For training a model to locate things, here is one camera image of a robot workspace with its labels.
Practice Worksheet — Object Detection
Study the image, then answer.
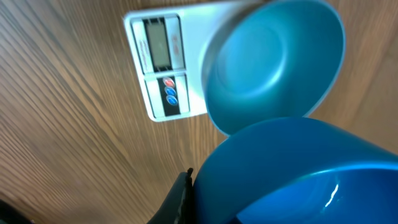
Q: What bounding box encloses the blue plastic measuring scoop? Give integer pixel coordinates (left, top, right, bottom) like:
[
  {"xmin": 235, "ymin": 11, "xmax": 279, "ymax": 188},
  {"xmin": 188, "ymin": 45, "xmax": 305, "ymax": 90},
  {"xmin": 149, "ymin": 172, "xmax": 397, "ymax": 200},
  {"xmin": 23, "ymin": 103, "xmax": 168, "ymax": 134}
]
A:
[{"xmin": 194, "ymin": 118, "xmax": 397, "ymax": 223}]

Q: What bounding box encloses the teal metal bowl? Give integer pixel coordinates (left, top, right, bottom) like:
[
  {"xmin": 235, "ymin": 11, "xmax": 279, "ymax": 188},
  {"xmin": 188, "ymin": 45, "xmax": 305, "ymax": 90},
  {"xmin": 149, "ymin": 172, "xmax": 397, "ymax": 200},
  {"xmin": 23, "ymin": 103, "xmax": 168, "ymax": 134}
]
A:
[{"xmin": 203, "ymin": 1, "xmax": 346, "ymax": 135}]

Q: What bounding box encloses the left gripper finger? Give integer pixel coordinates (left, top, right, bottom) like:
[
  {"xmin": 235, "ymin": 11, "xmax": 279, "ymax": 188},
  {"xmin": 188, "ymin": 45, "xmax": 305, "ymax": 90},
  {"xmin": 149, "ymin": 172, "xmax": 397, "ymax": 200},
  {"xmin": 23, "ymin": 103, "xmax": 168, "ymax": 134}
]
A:
[{"xmin": 147, "ymin": 168, "xmax": 195, "ymax": 224}]

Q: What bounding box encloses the white digital kitchen scale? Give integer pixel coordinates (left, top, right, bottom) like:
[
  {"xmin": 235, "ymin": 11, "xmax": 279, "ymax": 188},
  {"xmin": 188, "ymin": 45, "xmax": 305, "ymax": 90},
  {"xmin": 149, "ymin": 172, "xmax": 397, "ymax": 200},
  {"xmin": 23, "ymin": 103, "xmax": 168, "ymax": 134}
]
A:
[{"xmin": 124, "ymin": 1, "xmax": 249, "ymax": 122}]

